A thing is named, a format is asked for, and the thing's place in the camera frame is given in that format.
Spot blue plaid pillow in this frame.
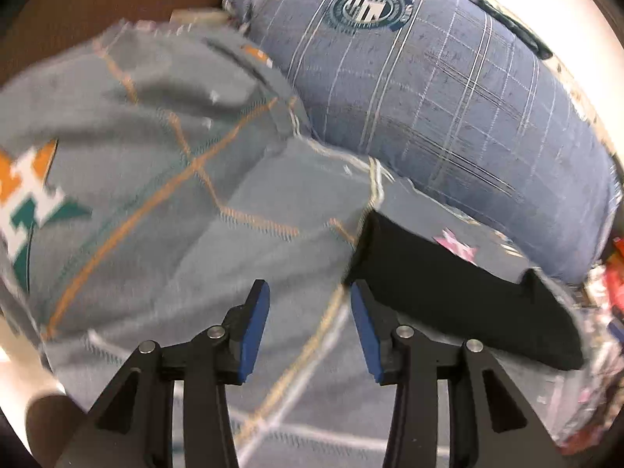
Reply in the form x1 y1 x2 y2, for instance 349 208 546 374
222 0 620 286

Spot black pants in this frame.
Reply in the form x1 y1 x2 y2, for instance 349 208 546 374
344 209 586 371

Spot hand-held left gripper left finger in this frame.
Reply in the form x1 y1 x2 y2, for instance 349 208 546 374
53 279 271 468

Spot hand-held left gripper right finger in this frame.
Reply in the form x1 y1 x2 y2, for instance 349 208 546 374
350 280 571 468

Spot red plastic packaging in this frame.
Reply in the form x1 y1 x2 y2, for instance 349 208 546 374
602 236 624 315

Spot grey printed bed sheet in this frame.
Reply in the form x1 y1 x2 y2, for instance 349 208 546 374
0 19 605 468

